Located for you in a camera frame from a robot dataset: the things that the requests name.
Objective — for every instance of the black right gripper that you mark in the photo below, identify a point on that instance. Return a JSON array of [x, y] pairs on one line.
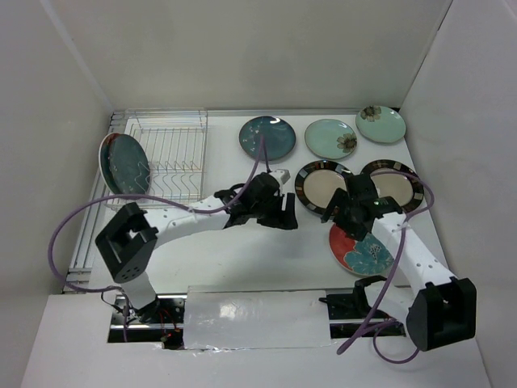
[[361, 194]]

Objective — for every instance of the chrome wire dish rack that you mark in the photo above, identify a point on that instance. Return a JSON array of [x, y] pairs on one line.
[[175, 145]]

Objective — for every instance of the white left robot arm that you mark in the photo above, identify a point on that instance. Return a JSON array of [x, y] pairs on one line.
[[127, 242]]

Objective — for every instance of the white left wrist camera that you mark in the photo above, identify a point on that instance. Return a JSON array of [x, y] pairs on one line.
[[282, 176]]

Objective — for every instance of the white taped cover panel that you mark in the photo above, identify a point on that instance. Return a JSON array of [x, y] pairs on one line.
[[256, 320]]

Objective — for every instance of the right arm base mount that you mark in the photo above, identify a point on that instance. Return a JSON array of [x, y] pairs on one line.
[[345, 317]]

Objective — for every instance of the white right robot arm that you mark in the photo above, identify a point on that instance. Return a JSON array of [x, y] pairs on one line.
[[435, 307]]

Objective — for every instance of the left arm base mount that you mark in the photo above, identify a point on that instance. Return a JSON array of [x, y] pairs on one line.
[[161, 325]]

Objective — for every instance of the light green flower plate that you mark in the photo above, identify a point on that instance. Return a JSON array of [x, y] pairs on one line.
[[330, 139], [380, 124]]

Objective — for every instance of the red teal flower plate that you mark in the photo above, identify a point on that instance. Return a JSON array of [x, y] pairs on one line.
[[362, 258], [105, 146]]

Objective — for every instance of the dark blue plate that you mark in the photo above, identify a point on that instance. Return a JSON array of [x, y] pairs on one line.
[[127, 171], [278, 135]]

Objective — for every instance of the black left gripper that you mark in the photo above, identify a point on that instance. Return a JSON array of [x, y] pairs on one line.
[[283, 219]]

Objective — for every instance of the brown rimmed cream plate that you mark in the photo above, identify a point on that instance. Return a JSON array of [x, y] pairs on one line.
[[316, 182], [397, 180]]

